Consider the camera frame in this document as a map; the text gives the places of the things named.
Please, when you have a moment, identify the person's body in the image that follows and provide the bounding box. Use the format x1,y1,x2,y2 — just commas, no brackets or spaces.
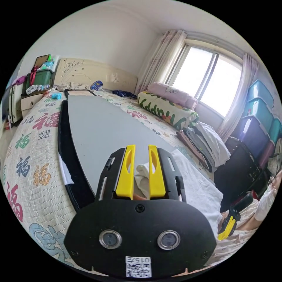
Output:
212,169,282,267

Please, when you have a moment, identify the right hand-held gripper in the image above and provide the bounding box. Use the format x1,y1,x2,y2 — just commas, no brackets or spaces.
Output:
217,204,242,241

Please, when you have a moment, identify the pink folded blanket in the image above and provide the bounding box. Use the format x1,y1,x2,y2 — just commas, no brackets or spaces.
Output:
147,82,198,110

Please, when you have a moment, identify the black case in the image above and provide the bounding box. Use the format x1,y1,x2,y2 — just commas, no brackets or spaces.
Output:
214,136,268,212

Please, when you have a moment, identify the dark blue garment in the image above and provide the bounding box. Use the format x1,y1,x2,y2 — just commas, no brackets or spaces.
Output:
112,89,138,99

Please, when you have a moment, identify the pale floral curtain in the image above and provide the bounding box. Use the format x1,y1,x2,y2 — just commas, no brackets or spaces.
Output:
135,30,188,95
218,52,259,142

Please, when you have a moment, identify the wooden nightstand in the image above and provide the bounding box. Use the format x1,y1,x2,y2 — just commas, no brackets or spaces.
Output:
20,87,54,118

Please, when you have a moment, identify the pile of clothes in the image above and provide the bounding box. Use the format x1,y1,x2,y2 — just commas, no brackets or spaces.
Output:
176,120,231,173

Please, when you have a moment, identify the purple plastic storage bin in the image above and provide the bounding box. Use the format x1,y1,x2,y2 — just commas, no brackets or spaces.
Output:
233,115,270,159

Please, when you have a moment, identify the window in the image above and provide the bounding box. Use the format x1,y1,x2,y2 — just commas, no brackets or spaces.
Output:
164,37,245,118

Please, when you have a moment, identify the bed with printed quilt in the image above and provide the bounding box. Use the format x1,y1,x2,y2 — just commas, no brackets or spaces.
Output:
0,58,221,272

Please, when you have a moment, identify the beige crumpled cloth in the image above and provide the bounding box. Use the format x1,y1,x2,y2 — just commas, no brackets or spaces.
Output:
55,82,94,91

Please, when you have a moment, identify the teal plastic storage bin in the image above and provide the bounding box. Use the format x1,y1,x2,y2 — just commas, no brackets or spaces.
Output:
242,97,282,144
248,79,275,104

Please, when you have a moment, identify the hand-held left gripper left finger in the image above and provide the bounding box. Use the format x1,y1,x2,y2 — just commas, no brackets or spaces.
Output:
116,144,136,200

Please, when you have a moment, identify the green storage box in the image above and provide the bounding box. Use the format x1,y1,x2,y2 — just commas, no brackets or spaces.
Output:
26,68,54,89

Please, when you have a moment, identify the rolled quilt with green letters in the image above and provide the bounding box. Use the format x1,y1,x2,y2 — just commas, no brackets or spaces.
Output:
137,91,199,130

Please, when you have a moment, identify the grey folding board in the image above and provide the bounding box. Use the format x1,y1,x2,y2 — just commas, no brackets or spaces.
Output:
58,89,177,212

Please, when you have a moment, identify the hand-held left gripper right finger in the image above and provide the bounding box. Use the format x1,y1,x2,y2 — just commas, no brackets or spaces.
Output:
148,144,166,200

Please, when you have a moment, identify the blue and white short sleeve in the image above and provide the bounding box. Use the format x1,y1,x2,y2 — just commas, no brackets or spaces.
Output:
134,149,223,234

